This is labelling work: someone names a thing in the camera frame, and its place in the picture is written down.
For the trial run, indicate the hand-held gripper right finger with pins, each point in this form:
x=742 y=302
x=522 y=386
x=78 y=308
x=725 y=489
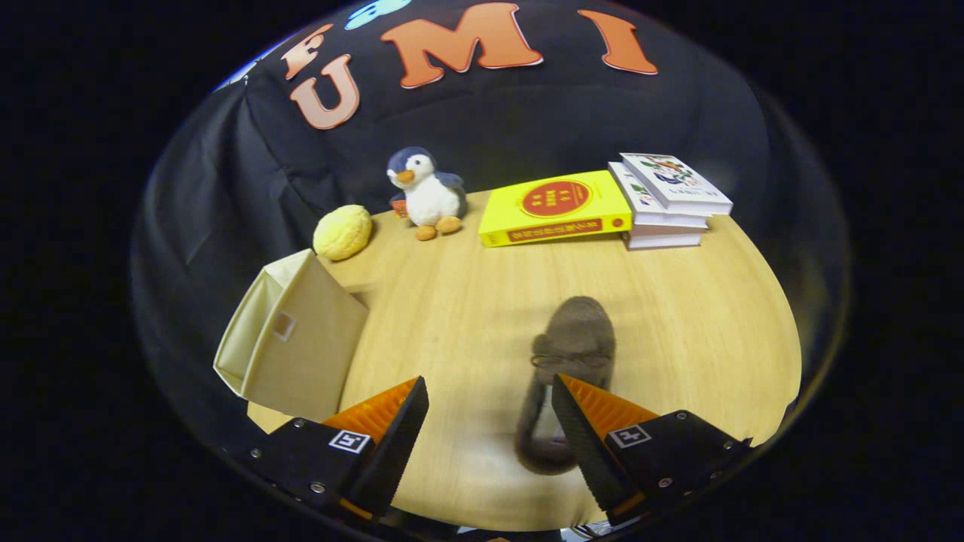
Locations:
x=584 y=452

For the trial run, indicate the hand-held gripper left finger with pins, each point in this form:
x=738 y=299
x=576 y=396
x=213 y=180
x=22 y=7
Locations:
x=395 y=452

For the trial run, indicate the brown suede shoe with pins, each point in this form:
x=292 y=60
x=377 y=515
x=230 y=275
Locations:
x=576 y=331

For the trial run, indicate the beige fabric storage box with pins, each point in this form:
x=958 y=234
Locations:
x=309 y=354

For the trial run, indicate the yellow round plush ball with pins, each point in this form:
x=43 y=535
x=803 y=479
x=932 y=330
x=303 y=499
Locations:
x=343 y=233

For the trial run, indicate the yellow book red circle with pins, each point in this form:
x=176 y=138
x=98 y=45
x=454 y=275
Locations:
x=557 y=207

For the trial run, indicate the penguin plush toy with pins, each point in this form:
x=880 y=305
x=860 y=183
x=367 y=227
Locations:
x=431 y=197

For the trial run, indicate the white book colourful cover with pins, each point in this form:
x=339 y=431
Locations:
x=674 y=183

